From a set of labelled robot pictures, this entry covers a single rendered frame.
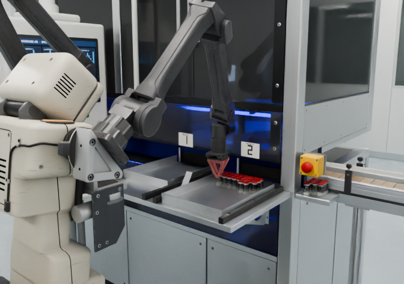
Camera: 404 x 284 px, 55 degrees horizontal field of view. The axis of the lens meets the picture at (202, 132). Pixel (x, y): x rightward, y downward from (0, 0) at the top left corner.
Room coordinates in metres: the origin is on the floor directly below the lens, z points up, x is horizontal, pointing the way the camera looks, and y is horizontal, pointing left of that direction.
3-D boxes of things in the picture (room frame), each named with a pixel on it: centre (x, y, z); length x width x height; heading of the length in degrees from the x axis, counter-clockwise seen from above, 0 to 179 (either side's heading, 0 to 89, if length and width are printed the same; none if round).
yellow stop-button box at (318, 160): (1.38, -0.41, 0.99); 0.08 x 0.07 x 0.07; 142
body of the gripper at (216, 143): (1.42, -0.06, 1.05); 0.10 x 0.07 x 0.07; 157
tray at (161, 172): (1.65, 0.13, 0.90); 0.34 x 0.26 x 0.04; 142
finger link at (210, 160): (1.42, -0.06, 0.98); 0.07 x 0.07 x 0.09; 67
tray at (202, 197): (1.35, -0.07, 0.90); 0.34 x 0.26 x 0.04; 142
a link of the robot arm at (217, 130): (1.43, -0.07, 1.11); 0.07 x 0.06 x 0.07; 153
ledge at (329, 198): (1.40, -0.44, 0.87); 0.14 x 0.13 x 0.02; 142
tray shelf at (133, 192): (1.49, 0.04, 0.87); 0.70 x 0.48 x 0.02; 52
